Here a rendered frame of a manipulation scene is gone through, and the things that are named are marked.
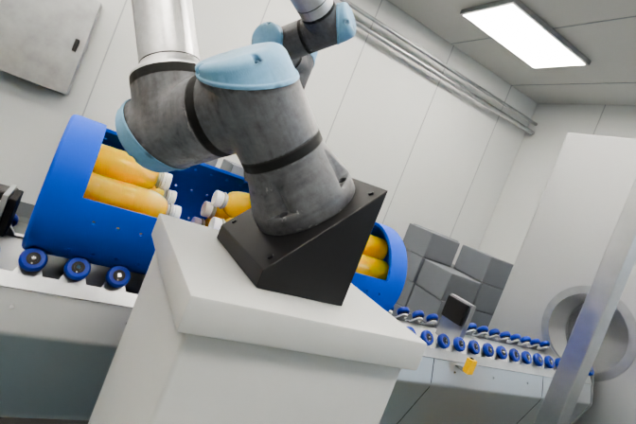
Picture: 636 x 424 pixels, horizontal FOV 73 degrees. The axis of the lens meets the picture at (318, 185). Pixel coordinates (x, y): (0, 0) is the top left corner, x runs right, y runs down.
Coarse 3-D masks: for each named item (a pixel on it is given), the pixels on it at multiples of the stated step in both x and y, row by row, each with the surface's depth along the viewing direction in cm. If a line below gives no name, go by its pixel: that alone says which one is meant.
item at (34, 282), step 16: (0, 272) 76; (16, 272) 78; (16, 288) 77; (32, 288) 78; (48, 288) 79; (64, 288) 81; (80, 288) 82; (96, 288) 84; (112, 288) 86; (112, 304) 85; (128, 304) 86; (432, 352) 131; (448, 352) 135; (496, 368) 146; (512, 368) 150; (528, 368) 156; (544, 368) 162
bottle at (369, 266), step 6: (366, 258) 117; (372, 258) 119; (378, 258) 122; (360, 264) 115; (366, 264) 116; (372, 264) 117; (378, 264) 118; (384, 264) 120; (360, 270) 115; (366, 270) 116; (372, 270) 117; (378, 270) 118; (384, 270) 119; (372, 276) 117; (378, 276) 118; (384, 276) 119
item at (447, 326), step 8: (448, 296) 152; (456, 296) 151; (448, 304) 151; (456, 304) 148; (464, 304) 145; (448, 312) 150; (456, 312) 147; (464, 312) 144; (472, 312) 145; (440, 320) 153; (448, 320) 151; (456, 320) 146; (464, 320) 145; (440, 328) 152; (448, 328) 149; (456, 328) 147; (464, 328) 145; (448, 336) 148; (456, 336) 146; (464, 336) 146
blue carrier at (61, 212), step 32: (96, 128) 84; (64, 160) 76; (96, 160) 79; (64, 192) 75; (192, 192) 112; (32, 224) 75; (64, 224) 77; (96, 224) 79; (128, 224) 81; (64, 256) 84; (96, 256) 84; (128, 256) 85; (384, 288) 113
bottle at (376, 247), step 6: (372, 240) 122; (378, 240) 123; (384, 240) 126; (366, 246) 120; (372, 246) 121; (378, 246) 122; (384, 246) 124; (366, 252) 121; (372, 252) 121; (378, 252) 122; (384, 252) 124
